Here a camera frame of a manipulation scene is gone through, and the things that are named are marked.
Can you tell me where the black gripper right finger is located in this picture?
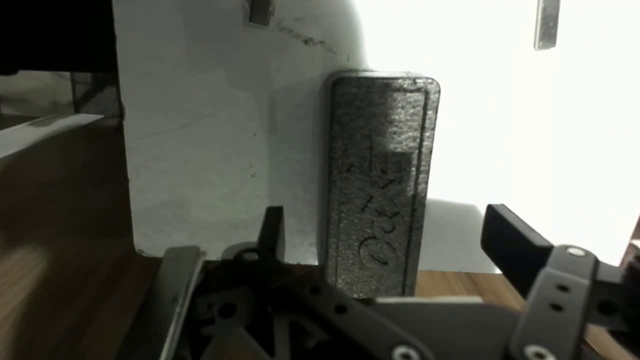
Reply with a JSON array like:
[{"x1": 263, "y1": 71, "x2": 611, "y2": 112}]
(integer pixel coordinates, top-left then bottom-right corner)
[{"x1": 480, "y1": 203, "x2": 601, "y2": 360}]

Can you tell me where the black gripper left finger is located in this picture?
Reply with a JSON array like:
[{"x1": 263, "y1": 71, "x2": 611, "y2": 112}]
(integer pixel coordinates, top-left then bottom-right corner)
[{"x1": 218, "y1": 204, "x2": 429, "y2": 360}]

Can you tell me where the black foam whiteboard duster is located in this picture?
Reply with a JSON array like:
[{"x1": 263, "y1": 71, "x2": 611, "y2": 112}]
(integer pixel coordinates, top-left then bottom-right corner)
[{"x1": 322, "y1": 68, "x2": 442, "y2": 300}]

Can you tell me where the small white metal board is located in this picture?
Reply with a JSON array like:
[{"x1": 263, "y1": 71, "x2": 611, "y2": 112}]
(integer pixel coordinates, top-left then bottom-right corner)
[{"x1": 111, "y1": 0, "x2": 640, "y2": 277}]

